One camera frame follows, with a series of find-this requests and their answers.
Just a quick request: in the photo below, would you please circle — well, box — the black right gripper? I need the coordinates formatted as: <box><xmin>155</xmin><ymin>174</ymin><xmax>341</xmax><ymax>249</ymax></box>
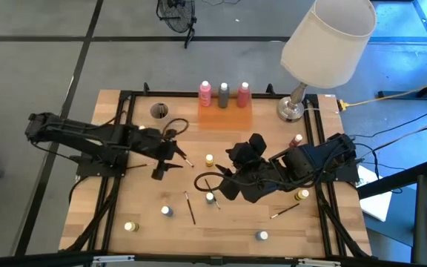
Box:
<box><xmin>215</xmin><ymin>133</ymin><xmax>288</xmax><ymax>204</ymax></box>

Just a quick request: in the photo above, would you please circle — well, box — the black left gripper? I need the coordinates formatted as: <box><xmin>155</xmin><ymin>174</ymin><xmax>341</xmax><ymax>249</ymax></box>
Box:
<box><xmin>126</xmin><ymin>125</ymin><xmax>188</xmax><ymax>182</ymax></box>

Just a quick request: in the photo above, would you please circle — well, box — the large pink paint bottle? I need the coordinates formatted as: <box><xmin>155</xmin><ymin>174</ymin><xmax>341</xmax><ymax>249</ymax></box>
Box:
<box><xmin>198</xmin><ymin>80</ymin><xmax>213</xmax><ymax>108</ymax></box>

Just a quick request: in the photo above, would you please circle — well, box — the large red paint bottle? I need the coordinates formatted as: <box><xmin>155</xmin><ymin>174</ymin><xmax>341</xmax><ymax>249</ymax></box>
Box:
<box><xmin>236</xmin><ymin>82</ymin><xmax>251</xmax><ymax>109</ymax></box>

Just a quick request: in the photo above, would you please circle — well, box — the large grey paint bottle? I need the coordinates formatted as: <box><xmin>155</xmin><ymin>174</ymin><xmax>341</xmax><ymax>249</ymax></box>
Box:
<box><xmin>217</xmin><ymin>82</ymin><xmax>231</xmax><ymax>109</ymax></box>

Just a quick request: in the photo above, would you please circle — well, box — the white plastic cup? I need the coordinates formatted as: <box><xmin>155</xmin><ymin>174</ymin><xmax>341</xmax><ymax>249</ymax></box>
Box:
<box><xmin>149</xmin><ymin>102</ymin><xmax>171</xmax><ymax>120</ymax></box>

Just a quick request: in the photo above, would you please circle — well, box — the translucent orange tray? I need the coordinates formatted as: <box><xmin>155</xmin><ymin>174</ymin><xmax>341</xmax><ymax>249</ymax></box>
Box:
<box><xmin>197</xmin><ymin>94</ymin><xmax>254</xmax><ymax>131</ymax></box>

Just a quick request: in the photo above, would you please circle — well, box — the white flat panel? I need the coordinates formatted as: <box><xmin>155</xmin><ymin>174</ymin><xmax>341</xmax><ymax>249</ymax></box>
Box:
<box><xmin>357</xmin><ymin>165</ymin><xmax>394</xmax><ymax>223</ymax></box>

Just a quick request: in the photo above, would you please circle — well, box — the black floor fan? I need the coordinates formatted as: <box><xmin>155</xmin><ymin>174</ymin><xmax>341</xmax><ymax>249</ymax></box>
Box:
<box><xmin>156</xmin><ymin>0</ymin><xmax>198</xmax><ymax>50</ymax></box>

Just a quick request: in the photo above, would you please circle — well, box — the table lamp with cream shade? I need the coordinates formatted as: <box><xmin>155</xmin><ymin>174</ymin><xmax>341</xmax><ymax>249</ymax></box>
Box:
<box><xmin>276</xmin><ymin>0</ymin><xmax>378</xmax><ymax>123</ymax></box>

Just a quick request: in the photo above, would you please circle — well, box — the black metal bar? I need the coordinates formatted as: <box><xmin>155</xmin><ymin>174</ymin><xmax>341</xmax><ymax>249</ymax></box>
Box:
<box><xmin>357</xmin><ymin>159</ymin><xmax>427</xmax><ymax>200</ymax></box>

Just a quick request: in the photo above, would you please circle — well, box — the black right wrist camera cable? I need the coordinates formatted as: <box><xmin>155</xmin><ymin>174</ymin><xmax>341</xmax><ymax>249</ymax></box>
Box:
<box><xmin>193</xmin><ymin>171</ymin><xmax>236</xmax><ymax>193</ymax></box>

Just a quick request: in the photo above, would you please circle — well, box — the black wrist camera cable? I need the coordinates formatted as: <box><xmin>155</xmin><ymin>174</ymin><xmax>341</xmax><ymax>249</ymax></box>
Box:
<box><xmin>160</xmin><ymin>117</ymin><xmax>190</xmax><ymax>141</ymax></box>
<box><xmin>193</xmin><ymin>171</ymin><xmax>236</xmax><ymax>193</ymax></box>

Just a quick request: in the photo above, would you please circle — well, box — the black left wrist camera cable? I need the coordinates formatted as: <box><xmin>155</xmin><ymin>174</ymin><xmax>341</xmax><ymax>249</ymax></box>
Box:
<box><xmin>160</xmin><ymin>117</ymin><xmax>190</xmax><ymax>141</ymax></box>

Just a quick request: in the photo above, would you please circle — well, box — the black aluminium table frame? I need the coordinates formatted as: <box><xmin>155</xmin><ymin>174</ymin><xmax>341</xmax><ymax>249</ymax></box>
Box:
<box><xmin>59</xmin><ymin>82</ymin><xmax>374</xmax><ymax>267</ymax></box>

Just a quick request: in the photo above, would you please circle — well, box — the yellow extension cable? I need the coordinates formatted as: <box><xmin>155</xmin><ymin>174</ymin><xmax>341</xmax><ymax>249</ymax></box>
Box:
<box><xmin>337</xmin><ymin>76</ymin><xmax>427</xmax><ymax>111</ymax></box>

